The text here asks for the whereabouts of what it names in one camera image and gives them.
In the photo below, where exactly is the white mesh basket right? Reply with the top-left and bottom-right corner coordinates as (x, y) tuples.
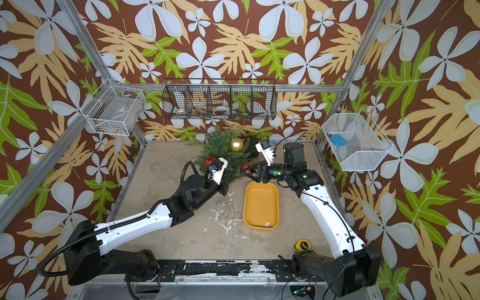
(322, 112), (393, 173)

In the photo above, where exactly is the blue object in basket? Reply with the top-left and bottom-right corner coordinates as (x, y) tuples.
(330, 134), (347, 147)

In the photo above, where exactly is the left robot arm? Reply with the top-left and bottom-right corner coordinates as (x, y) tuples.
(37, 157), (235, 286)

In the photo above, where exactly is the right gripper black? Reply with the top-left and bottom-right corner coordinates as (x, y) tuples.
(244, 160), (294, 185)

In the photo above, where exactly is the small green christmas tree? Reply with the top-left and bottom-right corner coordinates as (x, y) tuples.
(194, 127), (251, 181)

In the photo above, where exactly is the red faceted ornament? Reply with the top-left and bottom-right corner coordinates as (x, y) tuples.
(203, 156), (216, 170)
(241, 162), (253, 176)

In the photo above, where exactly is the black mounting rail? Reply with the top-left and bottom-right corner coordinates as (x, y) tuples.
(127, 259), (327, 283)

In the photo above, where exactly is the black wire basket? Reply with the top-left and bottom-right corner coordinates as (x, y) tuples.
(160, 78), (278, 121)

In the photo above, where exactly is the yellow plastic tray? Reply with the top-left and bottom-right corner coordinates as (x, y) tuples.
(243, 182), (280, 230)

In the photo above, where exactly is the white wire basket left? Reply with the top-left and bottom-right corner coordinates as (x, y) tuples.
(81, 79), (146, 136)

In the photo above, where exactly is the black tree pot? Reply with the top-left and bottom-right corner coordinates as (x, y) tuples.
(246, 136), (260, 159)

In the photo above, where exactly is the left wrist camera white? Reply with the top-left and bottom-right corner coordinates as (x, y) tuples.
(208, 157), (228, 185)

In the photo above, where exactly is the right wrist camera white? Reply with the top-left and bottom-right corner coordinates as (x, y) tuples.
(255, 140), (276, 166)

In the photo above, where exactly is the gold ball ornament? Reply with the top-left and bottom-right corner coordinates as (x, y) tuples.
(230, 137), (245, 152)

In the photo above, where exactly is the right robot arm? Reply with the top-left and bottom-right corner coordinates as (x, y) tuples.
(241, 141), (382, 298)

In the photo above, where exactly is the yellow tape measure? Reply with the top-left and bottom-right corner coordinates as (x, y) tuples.
(294, 239), (311, 253)

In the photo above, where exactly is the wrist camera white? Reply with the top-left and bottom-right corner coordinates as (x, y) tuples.
(255, 140), (276, 166)
(208, 157), (228, 185)

